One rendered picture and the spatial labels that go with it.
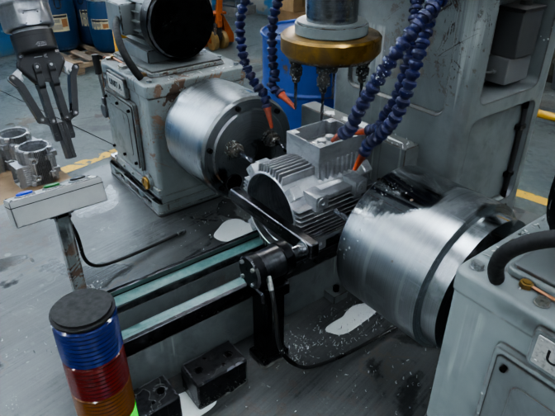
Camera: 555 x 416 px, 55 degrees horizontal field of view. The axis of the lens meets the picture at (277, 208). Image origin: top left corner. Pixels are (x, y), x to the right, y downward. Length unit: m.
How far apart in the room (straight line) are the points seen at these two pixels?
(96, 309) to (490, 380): 0.47
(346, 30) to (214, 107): 0.38
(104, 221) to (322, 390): 0.77
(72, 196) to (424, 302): 0.66
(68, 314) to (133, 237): 0.87
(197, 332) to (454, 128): 0.61
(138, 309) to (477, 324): 0.60
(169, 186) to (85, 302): 0.91
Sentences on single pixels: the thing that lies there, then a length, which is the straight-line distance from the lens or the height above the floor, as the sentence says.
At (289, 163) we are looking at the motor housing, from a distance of 1.01.
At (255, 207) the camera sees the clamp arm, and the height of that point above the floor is 1.03.
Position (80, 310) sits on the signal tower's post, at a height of 1.22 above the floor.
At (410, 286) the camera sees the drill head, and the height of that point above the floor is 1.07.
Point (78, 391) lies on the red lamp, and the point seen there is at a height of 1.13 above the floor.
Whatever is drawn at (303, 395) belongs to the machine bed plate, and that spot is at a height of 0.80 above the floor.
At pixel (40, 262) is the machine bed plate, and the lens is 1.38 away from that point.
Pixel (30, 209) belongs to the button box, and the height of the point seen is 1.06.
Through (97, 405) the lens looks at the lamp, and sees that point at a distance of 0.59.
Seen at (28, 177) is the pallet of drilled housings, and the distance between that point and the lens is 3.20.
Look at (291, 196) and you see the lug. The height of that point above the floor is 1.08.
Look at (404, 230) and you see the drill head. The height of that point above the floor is 1.13.
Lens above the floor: 1.56
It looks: 31 degrees down
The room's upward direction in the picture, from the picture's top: straight up
